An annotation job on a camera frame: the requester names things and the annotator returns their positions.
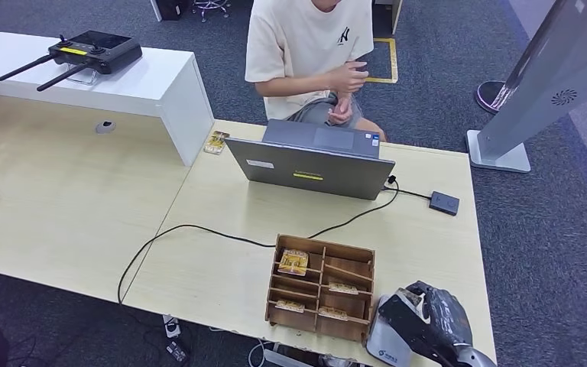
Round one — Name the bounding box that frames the person's left hand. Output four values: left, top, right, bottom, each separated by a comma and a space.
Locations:
327, 93, 355, 127

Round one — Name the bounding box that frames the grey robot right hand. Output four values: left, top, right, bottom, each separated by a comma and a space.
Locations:
404, 281, 474, 352

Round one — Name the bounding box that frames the person's right hand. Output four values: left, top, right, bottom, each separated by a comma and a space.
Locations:
326, 60, 371, 96

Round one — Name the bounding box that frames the person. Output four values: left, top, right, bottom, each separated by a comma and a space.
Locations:
244, 0, 388, 143

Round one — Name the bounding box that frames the white card reader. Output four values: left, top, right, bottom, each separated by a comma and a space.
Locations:
365, 294, 417, 367

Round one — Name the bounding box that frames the yellow printed card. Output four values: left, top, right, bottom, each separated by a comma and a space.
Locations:
203, 130, 231, 155

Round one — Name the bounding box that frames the large yellow room key card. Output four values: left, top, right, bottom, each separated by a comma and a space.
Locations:
277, 248, 310, 277

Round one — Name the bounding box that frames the yellow floor tape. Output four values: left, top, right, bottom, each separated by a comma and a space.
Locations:
365, 37, 399, 85

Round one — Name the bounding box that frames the grey laptop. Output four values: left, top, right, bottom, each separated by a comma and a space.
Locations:
224, 119, 397, 202

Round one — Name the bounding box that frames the white cabinet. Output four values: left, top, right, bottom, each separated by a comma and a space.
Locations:
374, 0, 404, 37

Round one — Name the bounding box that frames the small black USB box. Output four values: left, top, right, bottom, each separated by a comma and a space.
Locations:
428, 190, 461, 217

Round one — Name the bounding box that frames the wooden compartment box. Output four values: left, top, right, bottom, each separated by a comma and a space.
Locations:
264, 233, 377, 344

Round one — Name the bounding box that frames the round metal stand base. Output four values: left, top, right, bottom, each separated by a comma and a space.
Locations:
475, 80, 514, 115

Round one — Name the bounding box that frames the chrome office chair base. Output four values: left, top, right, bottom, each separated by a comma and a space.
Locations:
191, 0, 232, 22

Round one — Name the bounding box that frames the black computer tower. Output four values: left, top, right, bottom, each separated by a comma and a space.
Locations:
150, 0, 190, 22

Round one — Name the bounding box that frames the silver standing kiosk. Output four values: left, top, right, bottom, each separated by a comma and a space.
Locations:
465, 0, 587, 174

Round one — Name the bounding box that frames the white desk shelf riser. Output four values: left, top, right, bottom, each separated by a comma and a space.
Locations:
0, 28, 216, 167

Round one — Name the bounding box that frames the black remote controller with antennas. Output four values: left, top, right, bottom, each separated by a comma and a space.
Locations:
0, 30, 144, 93

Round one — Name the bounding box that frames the clear acrylic controller stand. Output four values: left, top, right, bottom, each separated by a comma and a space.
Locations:
65, 64, 99, 86

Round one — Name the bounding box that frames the black power adapter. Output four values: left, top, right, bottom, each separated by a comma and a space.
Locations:
165, 342, 189, 364

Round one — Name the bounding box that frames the white power strip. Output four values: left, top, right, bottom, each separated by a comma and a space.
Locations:
161, 314, 182, 339

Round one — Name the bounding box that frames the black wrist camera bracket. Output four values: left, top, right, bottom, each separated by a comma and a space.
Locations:
378, 294, 456, 367

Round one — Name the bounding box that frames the short black USB cable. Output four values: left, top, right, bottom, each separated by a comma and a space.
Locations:
383, 186, 432, 199

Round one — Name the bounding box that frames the long black power cable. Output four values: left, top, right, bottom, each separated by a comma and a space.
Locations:
116, 174, 401, 306

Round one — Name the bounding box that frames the white cable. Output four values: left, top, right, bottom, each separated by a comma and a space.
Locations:
246, 339, 274, 367

